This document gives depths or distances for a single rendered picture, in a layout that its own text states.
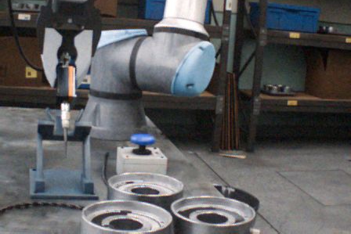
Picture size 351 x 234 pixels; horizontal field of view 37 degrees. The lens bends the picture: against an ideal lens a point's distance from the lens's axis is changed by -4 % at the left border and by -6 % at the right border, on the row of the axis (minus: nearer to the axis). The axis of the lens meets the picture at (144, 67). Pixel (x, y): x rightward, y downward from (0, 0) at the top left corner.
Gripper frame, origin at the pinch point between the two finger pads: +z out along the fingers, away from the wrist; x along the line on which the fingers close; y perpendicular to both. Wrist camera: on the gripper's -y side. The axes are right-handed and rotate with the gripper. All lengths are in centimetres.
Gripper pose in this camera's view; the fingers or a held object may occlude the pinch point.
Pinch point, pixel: (65, 81)
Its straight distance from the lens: 82.6
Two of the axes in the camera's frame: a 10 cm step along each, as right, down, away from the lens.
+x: -9.8, -0.5, -2.1
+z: -0.9, 9.8, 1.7
